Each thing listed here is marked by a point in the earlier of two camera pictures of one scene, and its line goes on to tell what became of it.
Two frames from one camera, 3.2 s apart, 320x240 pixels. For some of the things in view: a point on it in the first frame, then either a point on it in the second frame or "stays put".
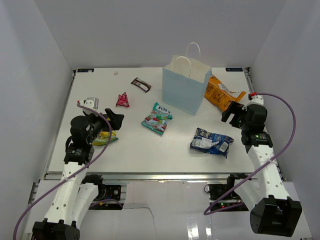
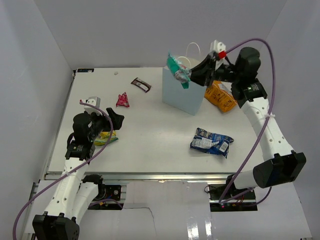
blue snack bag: [211, 142] stays put
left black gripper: [114, 123] stays put
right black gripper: [236, 108] -> [200, 73]
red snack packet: [122, 100] stays put
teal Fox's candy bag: [157, 119] -> [182, 73]
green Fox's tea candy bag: [105, 137] stays put
